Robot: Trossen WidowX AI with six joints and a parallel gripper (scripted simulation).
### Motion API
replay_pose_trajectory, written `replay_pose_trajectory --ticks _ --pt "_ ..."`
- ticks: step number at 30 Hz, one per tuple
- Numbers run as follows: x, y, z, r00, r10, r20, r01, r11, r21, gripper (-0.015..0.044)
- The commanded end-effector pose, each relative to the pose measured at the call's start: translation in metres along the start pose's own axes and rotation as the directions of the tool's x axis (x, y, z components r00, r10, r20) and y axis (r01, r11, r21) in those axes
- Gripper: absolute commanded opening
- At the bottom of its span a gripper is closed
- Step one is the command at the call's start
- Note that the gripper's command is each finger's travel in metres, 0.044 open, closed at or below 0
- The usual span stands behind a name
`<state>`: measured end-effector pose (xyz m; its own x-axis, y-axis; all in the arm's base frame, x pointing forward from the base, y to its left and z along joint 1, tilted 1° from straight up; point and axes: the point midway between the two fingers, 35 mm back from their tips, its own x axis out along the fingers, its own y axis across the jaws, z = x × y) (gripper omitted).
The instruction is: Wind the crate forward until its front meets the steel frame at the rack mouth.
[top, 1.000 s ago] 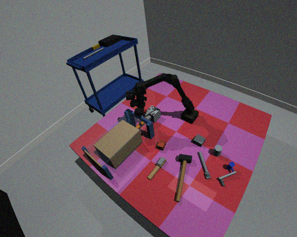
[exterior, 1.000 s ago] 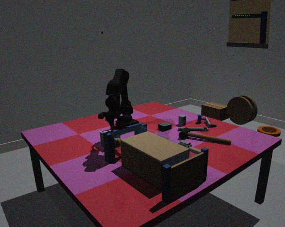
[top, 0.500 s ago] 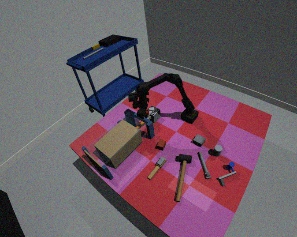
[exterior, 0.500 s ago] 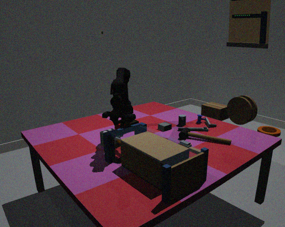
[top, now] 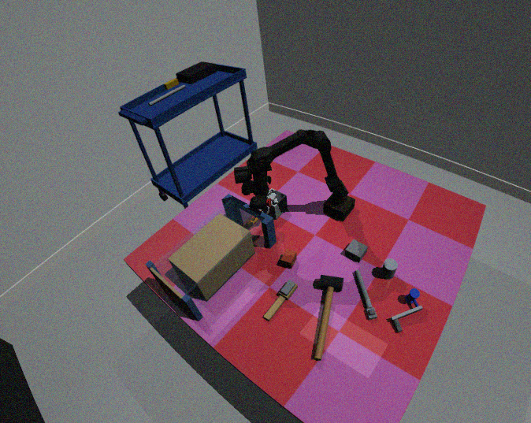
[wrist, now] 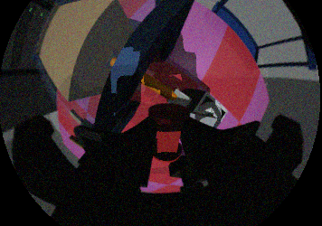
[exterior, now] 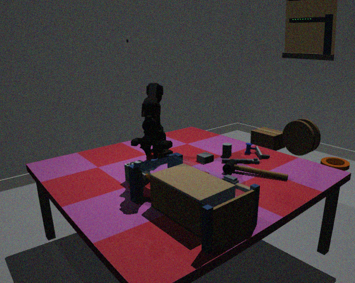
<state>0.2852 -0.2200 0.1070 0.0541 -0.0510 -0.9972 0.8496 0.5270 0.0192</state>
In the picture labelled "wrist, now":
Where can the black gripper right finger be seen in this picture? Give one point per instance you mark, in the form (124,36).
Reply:
(205,146)

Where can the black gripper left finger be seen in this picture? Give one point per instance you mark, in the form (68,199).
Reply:
(135,146)

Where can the black-headed mallet with wooden handle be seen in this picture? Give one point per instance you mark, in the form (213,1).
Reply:
(75,141)

